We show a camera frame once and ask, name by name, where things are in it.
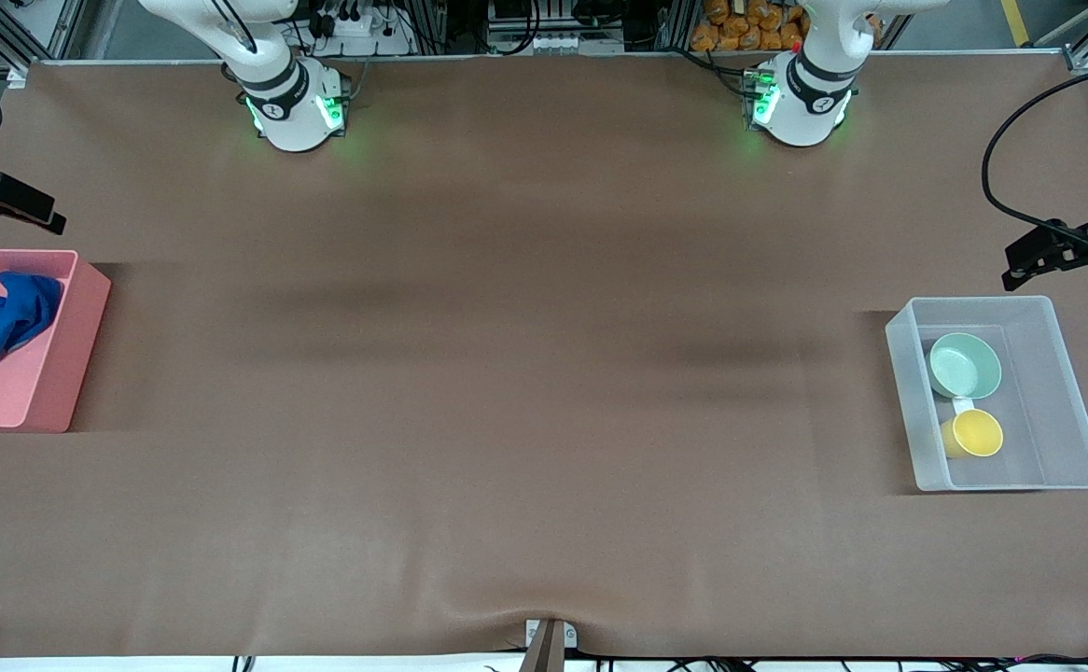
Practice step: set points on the yellow plastic cup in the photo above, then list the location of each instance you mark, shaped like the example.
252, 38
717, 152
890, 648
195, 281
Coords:
976, 434

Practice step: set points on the blue microfibre cloth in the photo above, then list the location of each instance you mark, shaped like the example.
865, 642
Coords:
7, 317

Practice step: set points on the brown table mat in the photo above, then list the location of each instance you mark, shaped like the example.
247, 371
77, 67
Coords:
544, 373

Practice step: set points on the white power strip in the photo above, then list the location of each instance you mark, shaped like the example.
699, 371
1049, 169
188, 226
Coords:
357, 35

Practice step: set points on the metal table clamp bracket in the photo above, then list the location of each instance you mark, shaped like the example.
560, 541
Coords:
550, 644

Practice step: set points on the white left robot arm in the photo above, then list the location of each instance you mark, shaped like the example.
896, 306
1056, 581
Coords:
801, 117

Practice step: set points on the white paper label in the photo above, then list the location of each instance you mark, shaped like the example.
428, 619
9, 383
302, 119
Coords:
962, 405

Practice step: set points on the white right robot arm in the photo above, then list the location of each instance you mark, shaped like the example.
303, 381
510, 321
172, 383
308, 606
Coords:
292, 117

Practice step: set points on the orange snack bag pile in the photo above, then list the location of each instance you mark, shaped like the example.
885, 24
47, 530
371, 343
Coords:
749, 26

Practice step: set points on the mint green bowl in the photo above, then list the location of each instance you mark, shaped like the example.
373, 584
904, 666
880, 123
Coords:
964, 367

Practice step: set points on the pink plastic bin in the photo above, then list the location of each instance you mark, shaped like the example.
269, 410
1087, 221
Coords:
31, 401

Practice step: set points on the clear plastic bin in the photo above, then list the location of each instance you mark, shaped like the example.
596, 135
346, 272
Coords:
1057, 439

